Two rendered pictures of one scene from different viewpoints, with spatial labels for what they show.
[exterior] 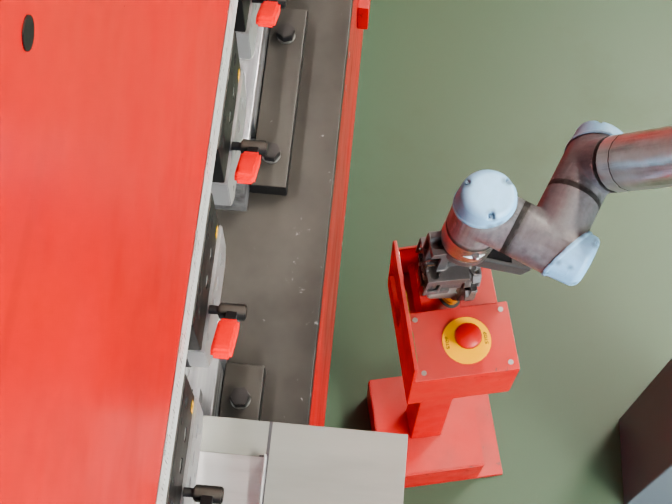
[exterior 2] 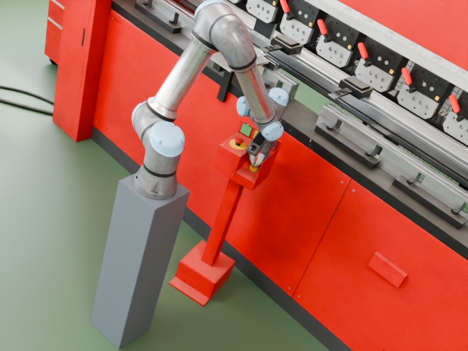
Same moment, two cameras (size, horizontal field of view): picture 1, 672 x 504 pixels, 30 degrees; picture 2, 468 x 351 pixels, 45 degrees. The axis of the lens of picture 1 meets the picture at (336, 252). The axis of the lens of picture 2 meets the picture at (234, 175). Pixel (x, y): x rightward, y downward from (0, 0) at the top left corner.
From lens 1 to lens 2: 251 cm
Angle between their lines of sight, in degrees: 67
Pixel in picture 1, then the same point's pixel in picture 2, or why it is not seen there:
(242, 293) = (292, 109)
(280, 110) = (342, 139)
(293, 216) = (306, 127)
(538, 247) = not seen: hidden behind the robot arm
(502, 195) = (276, 92)
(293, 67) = (354, 149)
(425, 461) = (196, 251)
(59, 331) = not seen: outside the picture
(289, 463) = not seen: hidden behind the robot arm
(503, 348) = (228, 147)
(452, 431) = (198, 263)
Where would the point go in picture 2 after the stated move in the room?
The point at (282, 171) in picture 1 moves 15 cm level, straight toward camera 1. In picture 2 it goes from (322, 127) to (292, 111)
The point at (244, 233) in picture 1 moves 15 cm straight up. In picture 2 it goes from (309, 120) to (322, 90)
